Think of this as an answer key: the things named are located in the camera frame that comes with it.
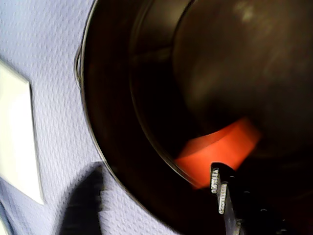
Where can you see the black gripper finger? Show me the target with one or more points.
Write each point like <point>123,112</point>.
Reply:
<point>234,215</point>
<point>83,215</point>

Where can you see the red cube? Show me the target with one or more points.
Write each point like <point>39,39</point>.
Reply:
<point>215,149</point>

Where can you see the silver monitor stand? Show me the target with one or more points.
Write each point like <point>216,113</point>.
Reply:
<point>17,134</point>

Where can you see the black metal bucket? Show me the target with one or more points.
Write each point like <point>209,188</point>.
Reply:
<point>220,61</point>

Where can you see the blue woven table cloth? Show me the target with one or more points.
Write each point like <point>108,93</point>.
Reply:
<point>49,36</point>

